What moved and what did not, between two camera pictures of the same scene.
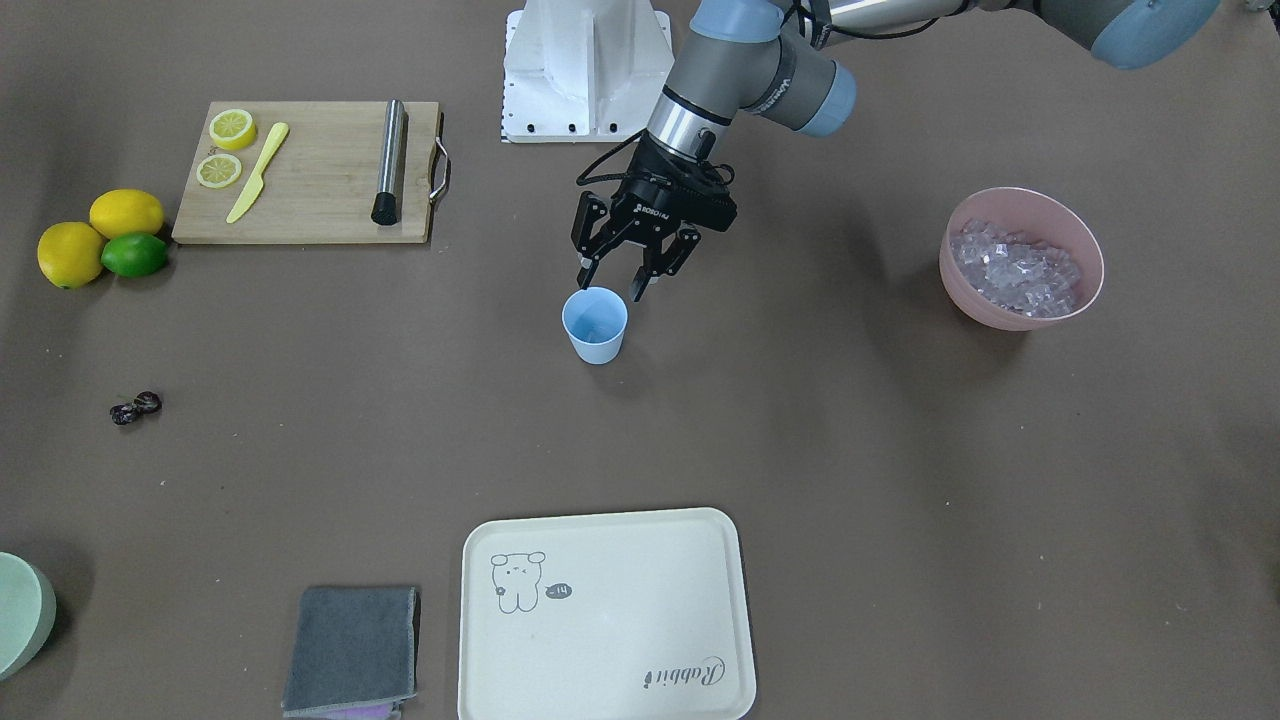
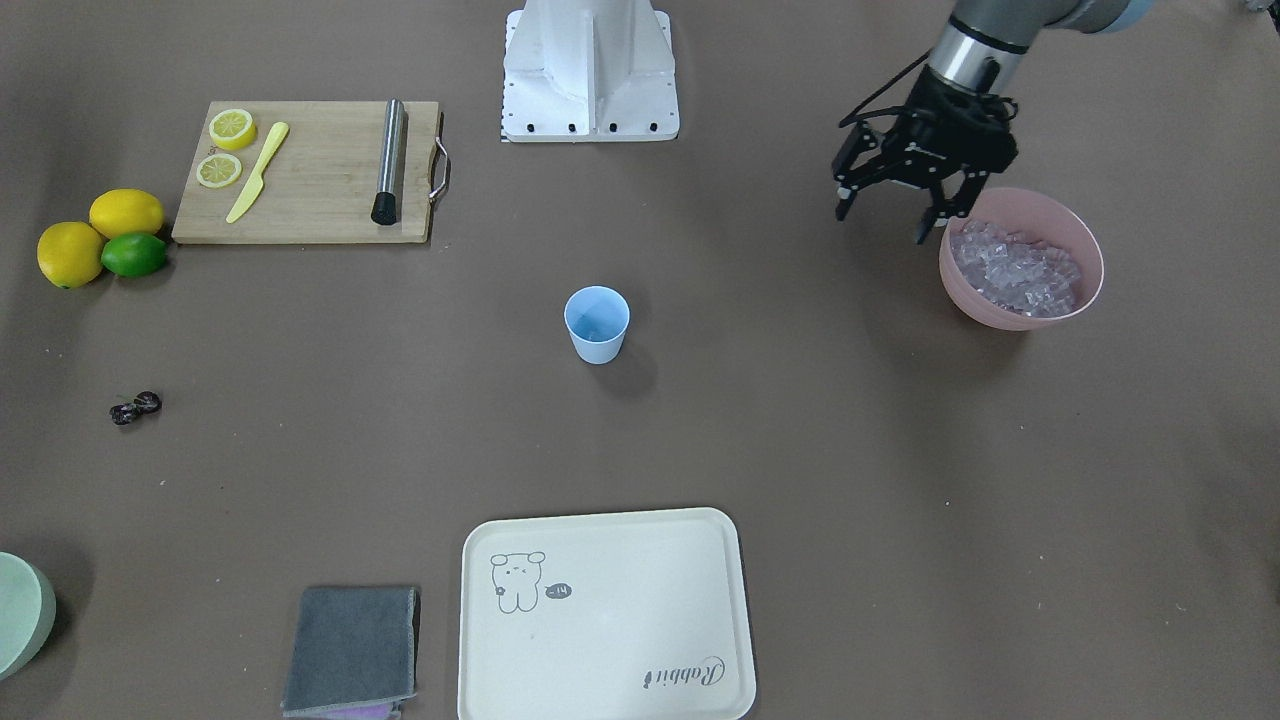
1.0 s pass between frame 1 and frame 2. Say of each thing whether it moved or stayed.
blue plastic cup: stayed
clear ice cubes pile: stayed
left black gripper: moved
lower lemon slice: stayed
